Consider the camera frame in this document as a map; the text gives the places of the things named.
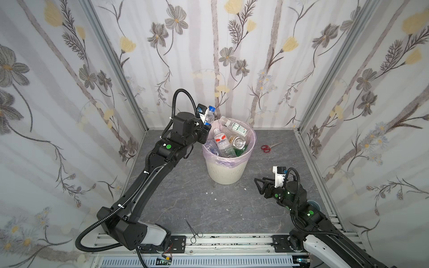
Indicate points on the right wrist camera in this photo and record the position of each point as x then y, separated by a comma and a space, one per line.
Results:
280, 173

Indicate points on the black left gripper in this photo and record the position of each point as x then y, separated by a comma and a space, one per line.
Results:
204, 124

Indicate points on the green soda bottle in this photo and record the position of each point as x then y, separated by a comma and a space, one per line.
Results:
240, 152

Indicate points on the red handled scissors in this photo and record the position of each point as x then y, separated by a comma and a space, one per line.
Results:
268, 148

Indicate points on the metal forceps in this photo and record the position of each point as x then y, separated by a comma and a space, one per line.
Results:
194, 234

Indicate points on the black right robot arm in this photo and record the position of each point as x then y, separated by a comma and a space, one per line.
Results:
313, 232

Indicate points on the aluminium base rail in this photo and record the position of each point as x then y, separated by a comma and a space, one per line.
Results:
249, 250

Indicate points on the clear ribbed water bottle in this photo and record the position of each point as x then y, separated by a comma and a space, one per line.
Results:
224, 147

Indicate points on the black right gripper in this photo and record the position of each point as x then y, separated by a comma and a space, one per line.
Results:
268, 187

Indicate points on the Pepsi label bottle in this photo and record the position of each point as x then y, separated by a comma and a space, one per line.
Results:
210, 117

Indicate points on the clear bottle green cap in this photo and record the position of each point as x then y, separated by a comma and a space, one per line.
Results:
234, 127

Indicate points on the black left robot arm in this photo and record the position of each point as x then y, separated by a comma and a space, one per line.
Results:
121, 221

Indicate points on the cream plastic waste bin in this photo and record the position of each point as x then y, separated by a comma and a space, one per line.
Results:
223, 170

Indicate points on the red white label bottle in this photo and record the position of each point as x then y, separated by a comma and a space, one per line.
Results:
211, 146

